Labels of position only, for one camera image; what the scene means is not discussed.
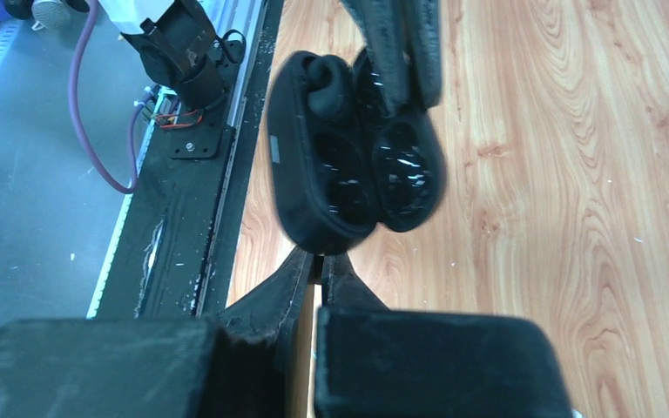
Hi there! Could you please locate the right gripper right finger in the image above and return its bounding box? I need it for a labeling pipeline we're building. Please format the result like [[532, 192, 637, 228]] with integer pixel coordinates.
[[314, 254, 574, 417]]

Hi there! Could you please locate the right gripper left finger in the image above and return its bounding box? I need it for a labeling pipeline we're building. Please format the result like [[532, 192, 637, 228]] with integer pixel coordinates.
[[0, 248, 314, 417]]

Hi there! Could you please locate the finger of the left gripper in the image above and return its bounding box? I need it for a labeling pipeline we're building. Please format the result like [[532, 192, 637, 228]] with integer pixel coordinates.
[[403, 0, 443, 109], [341, 0, 410, 116]]

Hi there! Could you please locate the black oval case cover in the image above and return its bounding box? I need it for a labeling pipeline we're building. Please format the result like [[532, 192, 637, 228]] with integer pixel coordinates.
[[267, 51, 446, 255]]

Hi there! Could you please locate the black ear hook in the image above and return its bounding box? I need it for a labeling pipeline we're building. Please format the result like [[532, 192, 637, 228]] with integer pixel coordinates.
[[306, 55, 354, 126]]

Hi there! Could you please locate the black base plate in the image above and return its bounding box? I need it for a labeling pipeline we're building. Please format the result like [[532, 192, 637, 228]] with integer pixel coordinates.
[[87, 1, 283, 319]]

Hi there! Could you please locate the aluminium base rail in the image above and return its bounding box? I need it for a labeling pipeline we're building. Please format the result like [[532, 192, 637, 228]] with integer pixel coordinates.
[[199, 0, 267, 129]]

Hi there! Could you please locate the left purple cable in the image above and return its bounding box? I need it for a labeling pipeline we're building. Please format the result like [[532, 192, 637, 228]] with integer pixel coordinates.
[[67, 0, 157, 195]]

